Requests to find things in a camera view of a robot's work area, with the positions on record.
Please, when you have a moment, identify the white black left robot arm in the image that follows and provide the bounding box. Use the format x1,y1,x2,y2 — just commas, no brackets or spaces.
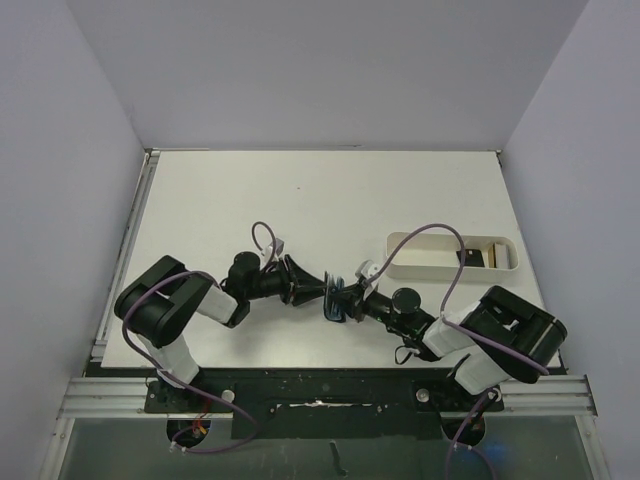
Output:
114,252,326,411

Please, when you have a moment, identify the blue leather card holder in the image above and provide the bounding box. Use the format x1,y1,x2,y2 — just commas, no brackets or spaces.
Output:
323,272,346,323

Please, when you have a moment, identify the aluminium frame rail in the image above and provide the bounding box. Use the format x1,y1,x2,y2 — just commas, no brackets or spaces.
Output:
492,375,598,417

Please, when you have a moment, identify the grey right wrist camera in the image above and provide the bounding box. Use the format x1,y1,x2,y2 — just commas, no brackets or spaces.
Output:
355,260,381,290

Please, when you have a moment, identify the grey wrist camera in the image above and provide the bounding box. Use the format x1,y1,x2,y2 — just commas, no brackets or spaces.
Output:
263,238,285,258
355,260,381,290

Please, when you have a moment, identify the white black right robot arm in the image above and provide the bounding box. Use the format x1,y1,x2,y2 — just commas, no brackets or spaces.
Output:
324,284,567,409

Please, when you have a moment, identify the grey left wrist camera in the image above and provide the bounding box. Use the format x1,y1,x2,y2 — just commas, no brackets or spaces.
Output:
263,238,285,258

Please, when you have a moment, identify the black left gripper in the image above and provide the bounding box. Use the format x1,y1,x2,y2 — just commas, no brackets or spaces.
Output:
245,255,326,305

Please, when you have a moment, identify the white plastic card tray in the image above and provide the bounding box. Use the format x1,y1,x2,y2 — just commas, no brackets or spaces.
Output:
385,232,520,284

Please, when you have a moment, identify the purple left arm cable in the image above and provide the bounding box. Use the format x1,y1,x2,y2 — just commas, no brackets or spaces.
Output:
122,221,281,455

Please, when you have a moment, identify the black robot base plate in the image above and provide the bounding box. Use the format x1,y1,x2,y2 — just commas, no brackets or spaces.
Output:
144,367,477,440

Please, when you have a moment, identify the black card in tray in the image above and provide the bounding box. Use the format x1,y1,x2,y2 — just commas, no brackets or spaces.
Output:
456,249,485,268

